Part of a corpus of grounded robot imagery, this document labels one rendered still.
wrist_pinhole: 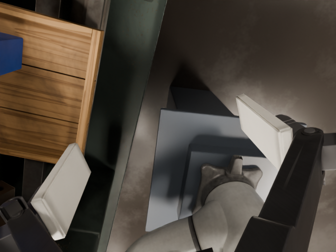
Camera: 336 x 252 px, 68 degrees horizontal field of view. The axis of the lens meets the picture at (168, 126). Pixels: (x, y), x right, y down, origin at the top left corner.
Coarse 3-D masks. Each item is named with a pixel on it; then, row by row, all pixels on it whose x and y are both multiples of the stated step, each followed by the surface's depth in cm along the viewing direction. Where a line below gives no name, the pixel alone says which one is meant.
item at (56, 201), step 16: (64, 160) 17; (80, 160) 19; (48, 176) 15; (64, 176) 16; (80, 176) 18; (48, 192) 14; (64, 192) 16; (80, 192) 18; (48, 208) 14; (64, 208) 15; (48, 224) 14; (64, 224) 15
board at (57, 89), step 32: (32, 32) 47; (64, 32) 47; (96, 32) 46; (32, 64) 49; (64, 64) 49; (96, 64) 49; (0, 96) 51; (32, 96) 51; (64, 96) 52; (0, 128) 53; (32, 128) 54; (64, 128) 54
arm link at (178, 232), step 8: (168, 224) 62; (176, 224) 60; (184, 224) 59; (192, 224) 58; (152, 232) 62; (160, 232) 60; (168, 232) 59; (176, 232) 58; (184, 232) 57; (192, 232) 57; (136, 240) 63; (144, 240) 60; (152, 240) 59; (160, 240) 58; (168, 240) 57; (176, 240) 56; (184, 240) 56; (192, 240) 56; (128, 248) 62; (136, 248) 59; (144, 248) 58; (152, 248) 57; (160, 248) 56; (168, 248) 56; (176, 248) 55; (184, 248) 55; (192, 248) 55
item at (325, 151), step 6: (282, 114) 16; (282, 120) 15; (288, 120) 15; (294, 120) 15; (294, 126) 14; (300, 126) 14; (294, 132) 14; (324, 138) 12; (330, 138) 12; (324, 144) 12; (330, 144) 12; (324, 150) 12; (330, 150) 12; (324, 156) 12; (330, 156) 12; (324, 162) 12; (330, 162) 12; (324, 168) 12; (330, 168) 12
